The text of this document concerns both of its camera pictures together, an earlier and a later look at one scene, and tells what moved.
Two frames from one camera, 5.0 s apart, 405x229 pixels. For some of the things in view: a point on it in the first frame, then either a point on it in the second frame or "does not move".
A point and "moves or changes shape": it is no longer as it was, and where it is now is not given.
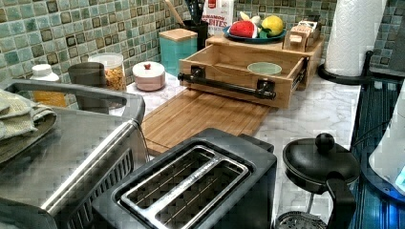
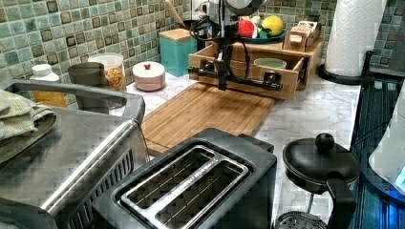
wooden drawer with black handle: x=267 y=76 moves or changes shape
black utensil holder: x=201 y=28 does not move
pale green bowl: x=265 y=68 → x=270 y=62
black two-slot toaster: x=210 y=179 does not move
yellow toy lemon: x=274 y=24 does not move
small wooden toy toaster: x=302 y=34 does not move
